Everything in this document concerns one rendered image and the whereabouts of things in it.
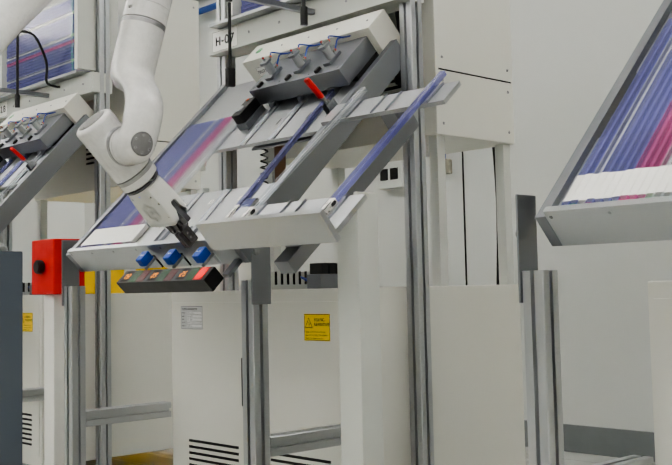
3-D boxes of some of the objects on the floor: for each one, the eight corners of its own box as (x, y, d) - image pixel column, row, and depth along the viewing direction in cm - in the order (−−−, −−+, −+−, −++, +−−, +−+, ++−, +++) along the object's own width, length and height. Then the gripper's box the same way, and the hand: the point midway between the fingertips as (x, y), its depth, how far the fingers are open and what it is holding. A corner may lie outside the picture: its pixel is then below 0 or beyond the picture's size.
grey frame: (257, 602, 204) (243, -315, 218) (64, 539, 261) (62, -186, 275) (440, 550, 242) (417, -229, 256) (236, 504, 298) (227, -132, 312)
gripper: (170, 162, 205) (223, 229, 213) (130, 169, 216) (182, 233, 223) (148, 187, 201) (202, 254, 209) (108, 193, 212) (161, 257, 219)
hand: (186, 236), depth 215 cm, fingers closed
